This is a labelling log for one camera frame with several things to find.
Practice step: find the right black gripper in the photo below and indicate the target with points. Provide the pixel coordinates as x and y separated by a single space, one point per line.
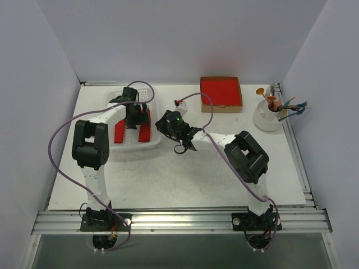
162 125

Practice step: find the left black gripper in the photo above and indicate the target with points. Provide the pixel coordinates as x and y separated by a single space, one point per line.
134 118

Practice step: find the red paper napkin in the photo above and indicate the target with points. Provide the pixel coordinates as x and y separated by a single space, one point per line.
145 130

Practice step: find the white plastic perforated basket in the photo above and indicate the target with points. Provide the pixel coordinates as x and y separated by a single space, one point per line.
131 137

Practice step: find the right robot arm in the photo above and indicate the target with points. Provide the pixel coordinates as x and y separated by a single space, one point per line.
241 152

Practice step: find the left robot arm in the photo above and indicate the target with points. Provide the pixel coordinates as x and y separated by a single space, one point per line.
91 146

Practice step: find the rolled red napkin bundle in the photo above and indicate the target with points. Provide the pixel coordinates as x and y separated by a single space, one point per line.
119 131

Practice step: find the stack of red napkins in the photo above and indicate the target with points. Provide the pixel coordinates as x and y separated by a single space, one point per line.
220 89

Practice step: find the cardboard box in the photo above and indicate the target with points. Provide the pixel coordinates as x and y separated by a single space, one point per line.
221 107

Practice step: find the white utensil cup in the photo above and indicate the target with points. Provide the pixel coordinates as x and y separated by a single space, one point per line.
265 119

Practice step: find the orange plastic spoon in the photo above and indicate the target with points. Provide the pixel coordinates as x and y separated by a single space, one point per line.
260 91

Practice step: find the orange plastic fork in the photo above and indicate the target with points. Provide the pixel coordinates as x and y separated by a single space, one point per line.
273 103

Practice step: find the yellow plastic utensil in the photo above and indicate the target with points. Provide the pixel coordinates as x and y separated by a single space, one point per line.
288 102

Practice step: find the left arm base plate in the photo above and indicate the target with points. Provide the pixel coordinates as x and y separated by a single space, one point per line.
123 222

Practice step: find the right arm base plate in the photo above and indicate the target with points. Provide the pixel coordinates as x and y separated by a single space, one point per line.
251 222

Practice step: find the aluminium mounting rail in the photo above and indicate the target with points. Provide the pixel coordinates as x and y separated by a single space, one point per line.
298 220

